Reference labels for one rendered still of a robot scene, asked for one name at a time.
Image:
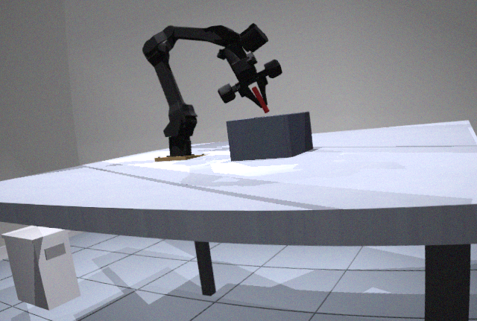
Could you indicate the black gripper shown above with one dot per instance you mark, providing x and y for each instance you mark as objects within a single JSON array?
[{"x": 272, "y": 69}]

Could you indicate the dark red peg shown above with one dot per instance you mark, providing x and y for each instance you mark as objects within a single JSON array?
[{"x": 261, "y": 100}]

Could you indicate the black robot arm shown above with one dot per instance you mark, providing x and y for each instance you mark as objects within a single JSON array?
[{"x": 182, "y": 116}]

